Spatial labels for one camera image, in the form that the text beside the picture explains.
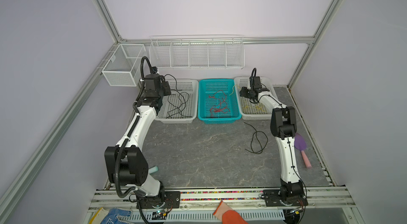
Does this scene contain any orange red glove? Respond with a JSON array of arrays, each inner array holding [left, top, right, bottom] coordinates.
[[213, 201, 248, 224]]

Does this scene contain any red cable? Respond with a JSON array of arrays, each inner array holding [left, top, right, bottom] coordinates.
[[208, 89, 231, 113]]

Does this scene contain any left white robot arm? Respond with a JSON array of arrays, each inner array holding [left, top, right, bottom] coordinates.
[[104, 56, 171, 203]]

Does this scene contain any white mesh wall box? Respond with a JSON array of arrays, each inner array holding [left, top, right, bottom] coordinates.
[[102, 44, 147, 87]]

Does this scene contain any teal plastic basket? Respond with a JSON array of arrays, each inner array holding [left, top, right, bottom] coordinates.
[[198, 79, 242, 124]]

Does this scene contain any white plastic basket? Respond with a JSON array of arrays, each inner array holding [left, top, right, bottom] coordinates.
[[155, 79, 199, 124], [234, 77, 287, 120]]

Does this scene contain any purple plastic spoon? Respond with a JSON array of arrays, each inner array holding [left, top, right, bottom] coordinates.
[[294, 133, 312, 169]]

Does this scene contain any colourful bead strip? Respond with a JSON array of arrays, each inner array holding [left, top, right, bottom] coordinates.
[[180, 190, 263, 201]]

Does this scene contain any white wire wall shelf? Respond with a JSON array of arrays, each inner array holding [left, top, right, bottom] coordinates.
[[149, 35, 245, 69]]

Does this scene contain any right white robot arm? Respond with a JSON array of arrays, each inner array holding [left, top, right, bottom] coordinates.
[[240, 76, 306, 202]]

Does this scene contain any left white plastic basket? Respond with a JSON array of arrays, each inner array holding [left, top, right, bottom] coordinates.
[[155, 79, 199, 124]]

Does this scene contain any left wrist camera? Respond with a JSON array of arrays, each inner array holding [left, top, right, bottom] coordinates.
[[150, 67, 158, 74]]

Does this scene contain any right white plastic basket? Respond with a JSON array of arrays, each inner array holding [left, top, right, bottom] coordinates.
[[234, 77, 287, 120]]

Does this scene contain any yellow cable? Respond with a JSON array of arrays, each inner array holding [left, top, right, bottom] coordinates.
[[231, 85, 268, 114]]

